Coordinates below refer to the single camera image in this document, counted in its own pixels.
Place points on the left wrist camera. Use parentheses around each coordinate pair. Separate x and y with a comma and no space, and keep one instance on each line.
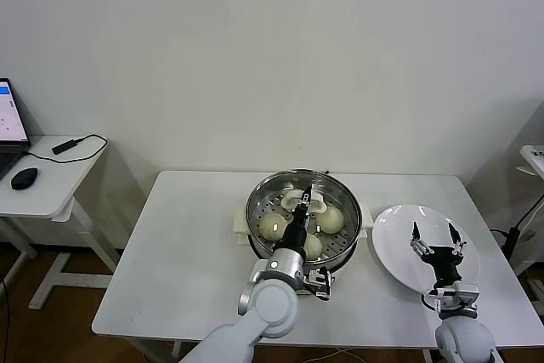
(316,280)

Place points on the white round plate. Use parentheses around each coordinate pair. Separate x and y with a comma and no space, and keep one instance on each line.
(395,244)

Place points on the stainless steel steamer basket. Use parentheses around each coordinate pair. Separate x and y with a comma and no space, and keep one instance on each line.
(340,257)

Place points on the white side desk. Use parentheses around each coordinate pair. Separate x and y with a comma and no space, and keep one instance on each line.
(59,269)

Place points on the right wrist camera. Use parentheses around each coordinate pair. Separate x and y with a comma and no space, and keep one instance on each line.
(465,293)

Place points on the white table leg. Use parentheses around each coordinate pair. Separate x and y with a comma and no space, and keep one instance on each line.
(425,355)
(176,350)

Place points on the black computer mouse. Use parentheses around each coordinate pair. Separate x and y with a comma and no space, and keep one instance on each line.
(22,178)

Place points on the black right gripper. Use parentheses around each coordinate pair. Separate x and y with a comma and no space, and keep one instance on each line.
(444,259)

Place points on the round glass lid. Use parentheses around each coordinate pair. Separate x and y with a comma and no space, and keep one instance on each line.
(319,206)

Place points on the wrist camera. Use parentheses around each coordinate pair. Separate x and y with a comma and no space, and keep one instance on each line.
(465,293)
(316,280)

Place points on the black rectangular adapter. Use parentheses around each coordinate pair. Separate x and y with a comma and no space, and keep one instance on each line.
(64,147)

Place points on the stainless steel steamer pot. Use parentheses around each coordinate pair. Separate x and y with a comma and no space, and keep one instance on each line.
(366,222)

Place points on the black laptop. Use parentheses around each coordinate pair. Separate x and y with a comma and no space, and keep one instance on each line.
(10,125)

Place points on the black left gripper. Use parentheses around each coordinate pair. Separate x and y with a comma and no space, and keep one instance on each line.
(294,235)

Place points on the white steamed baozi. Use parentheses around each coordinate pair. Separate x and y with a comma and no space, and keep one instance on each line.
(314,246)
(270,229)
(333,220)

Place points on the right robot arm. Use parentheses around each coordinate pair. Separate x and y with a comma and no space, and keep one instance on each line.
(463,342)

